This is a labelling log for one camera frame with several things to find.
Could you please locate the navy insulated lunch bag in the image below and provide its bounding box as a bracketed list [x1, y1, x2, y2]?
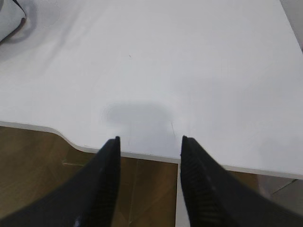
[0, 0, 27, 43]

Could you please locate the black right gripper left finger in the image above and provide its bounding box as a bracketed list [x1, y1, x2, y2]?
[0, 137, 121, 227]

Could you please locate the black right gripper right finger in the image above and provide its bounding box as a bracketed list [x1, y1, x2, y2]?
[180, 136, 303, 227]

